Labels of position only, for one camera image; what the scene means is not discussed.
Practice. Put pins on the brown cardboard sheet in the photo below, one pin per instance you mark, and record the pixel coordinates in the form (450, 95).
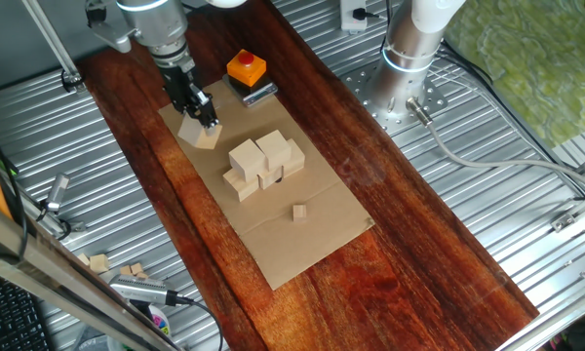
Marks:
(283, 244)

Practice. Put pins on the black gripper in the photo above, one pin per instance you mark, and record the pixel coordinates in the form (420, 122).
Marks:
(180, 85)

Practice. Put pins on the reddish wood grain board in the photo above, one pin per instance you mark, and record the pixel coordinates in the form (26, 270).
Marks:
(395, 244)

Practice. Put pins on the metal camera stand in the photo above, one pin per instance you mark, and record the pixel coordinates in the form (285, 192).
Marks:
(75, 226)

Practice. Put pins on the white power strip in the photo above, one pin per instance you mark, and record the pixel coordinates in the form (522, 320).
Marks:
(347, 24)

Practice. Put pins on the medium wooden cube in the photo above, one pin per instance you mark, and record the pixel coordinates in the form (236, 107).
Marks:
(84, 259)
(99, 263)
(299, 213)

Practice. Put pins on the aluminium stand pole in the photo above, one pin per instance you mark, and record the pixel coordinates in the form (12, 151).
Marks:
(54, 44)

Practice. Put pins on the black power plug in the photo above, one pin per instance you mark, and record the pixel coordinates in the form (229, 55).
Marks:
(363, 13)

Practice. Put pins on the silver camera on stand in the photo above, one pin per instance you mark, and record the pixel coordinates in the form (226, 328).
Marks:
(58, 190)

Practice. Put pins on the small wooden cube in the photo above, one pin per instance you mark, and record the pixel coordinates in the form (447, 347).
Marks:
(126, 270)
(142, 275)
(137, 268)

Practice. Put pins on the large wooden cube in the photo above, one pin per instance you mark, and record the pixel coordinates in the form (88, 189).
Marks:
(239, 189)
(246, 158)
(195, 136)
(273, 148)
(296, 158)
(270, 179)

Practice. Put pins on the silver robot mounting plate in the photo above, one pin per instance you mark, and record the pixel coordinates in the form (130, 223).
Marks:
(400, 122)

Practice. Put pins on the orange emergency stop button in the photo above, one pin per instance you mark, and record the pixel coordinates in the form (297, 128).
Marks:
(246, 67)

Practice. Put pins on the aluminium profile bar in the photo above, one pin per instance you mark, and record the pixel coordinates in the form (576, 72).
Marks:
(580, 207)
(556, 317)

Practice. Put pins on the metal frame bar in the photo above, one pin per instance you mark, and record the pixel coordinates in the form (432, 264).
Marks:
(53, 278)

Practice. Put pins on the black keyboard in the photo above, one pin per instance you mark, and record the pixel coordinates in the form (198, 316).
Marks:
(10, 322)

